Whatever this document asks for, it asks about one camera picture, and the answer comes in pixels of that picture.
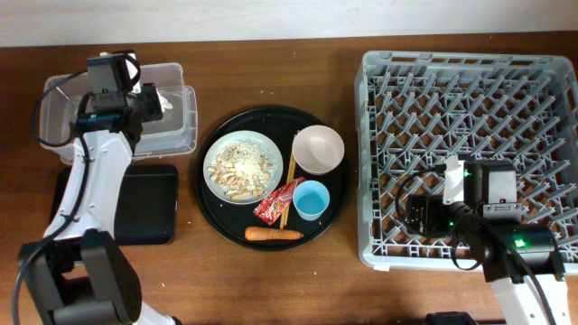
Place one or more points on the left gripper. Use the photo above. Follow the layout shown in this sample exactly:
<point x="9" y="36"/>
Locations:
<point x="149" y="92"/>

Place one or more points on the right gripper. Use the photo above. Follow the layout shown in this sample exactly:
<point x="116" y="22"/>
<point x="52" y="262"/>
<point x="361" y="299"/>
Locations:
<point x="431" y="205"/>

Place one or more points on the white tissue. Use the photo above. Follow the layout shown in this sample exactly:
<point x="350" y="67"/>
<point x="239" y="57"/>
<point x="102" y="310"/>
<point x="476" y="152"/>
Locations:
<point x="165" y="104"/>

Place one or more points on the blue plastic cup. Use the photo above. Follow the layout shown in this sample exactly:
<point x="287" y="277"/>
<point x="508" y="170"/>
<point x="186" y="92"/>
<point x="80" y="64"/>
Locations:
<point x="311" y="199"/>

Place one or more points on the red snack wrapper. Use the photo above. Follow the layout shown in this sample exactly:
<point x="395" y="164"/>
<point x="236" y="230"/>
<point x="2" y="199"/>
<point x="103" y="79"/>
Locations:
<point x="271" y="206"/>

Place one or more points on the orange carrot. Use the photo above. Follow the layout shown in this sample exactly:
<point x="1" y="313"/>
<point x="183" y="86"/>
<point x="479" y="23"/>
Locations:
<point x="265" y="233"/>

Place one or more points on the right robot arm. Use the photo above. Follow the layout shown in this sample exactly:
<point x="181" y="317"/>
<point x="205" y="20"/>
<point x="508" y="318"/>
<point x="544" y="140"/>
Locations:
<point x="521" y="262"/>

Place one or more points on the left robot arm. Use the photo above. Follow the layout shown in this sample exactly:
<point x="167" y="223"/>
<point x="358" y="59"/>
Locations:
<point x="77" y="274"/>

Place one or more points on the grey dishwasher rack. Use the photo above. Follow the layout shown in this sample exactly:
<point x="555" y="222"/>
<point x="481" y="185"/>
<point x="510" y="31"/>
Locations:
<point x="414" y="109"/>

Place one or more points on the clear plastic bin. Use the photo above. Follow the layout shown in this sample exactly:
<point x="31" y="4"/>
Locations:
<point x="174" y="134"/>

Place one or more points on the black rectangular tray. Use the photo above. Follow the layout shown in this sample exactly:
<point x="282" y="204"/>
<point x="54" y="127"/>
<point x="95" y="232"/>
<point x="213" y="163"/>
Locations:
<point x="136" y="207"/>

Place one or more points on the grey plate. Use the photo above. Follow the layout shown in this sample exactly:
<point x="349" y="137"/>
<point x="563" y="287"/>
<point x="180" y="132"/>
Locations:
<point x="265" y="145"/>

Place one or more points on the rice and peanut shells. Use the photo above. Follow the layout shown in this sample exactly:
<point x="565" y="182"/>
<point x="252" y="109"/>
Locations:
<point x="241" y="170"/>

